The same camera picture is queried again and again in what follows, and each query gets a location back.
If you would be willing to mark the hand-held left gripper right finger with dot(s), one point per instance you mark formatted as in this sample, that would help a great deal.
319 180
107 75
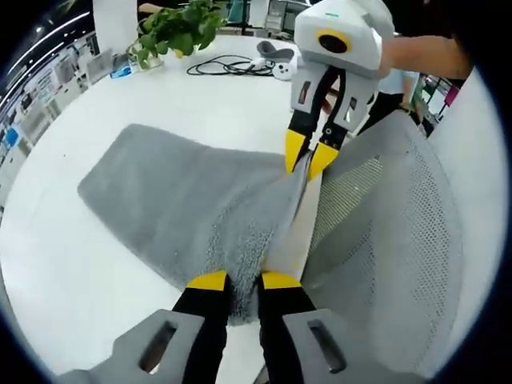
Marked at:
284 320

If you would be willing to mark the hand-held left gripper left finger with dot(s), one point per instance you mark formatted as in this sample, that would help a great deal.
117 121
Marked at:
204 320

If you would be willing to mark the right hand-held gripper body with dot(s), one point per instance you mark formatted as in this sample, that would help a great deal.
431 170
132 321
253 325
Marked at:
360 24

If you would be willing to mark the white charger plug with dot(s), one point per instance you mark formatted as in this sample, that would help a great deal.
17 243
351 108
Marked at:
258 62

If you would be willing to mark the white table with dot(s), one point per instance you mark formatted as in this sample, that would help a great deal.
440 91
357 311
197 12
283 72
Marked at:
80 280

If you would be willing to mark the green potted plant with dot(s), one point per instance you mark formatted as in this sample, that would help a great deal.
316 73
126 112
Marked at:
180 28

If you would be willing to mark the blue packet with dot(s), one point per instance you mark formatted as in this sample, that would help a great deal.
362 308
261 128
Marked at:
120 73

